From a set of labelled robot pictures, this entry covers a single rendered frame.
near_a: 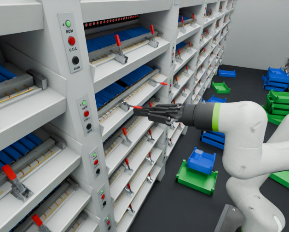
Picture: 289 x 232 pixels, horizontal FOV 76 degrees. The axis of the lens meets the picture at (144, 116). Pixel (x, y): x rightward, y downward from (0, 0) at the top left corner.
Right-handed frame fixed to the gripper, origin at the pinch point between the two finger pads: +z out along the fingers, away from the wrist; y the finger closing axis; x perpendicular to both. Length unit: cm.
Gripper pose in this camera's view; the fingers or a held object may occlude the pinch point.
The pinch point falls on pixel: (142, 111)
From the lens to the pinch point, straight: 71.3
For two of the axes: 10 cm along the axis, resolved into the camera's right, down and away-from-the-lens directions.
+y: 4.5, -4.8, 7.5
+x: -1.7, -8.7, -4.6
